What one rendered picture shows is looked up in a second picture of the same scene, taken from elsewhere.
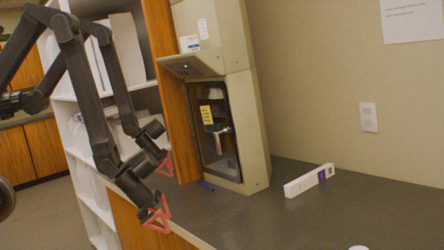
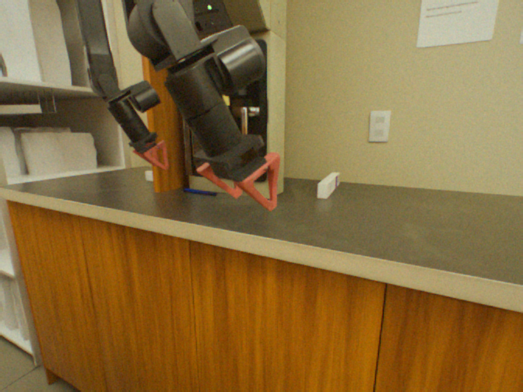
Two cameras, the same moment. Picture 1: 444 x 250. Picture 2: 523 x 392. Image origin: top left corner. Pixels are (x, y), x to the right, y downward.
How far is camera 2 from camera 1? 86 cm
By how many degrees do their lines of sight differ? 30
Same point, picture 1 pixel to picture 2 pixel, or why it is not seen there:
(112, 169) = (184, 34)
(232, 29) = not seen: outside the picture
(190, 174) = (170, 180)
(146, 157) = (251, 43)
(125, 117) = (98, 59)
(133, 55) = (54, 51)
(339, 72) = (352, 80)
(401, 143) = (412, 151)
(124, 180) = (201, 78)
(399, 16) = (443, 15)
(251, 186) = not seen: hidden behind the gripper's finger
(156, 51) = not seen: outside the picture
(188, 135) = (172, 128)
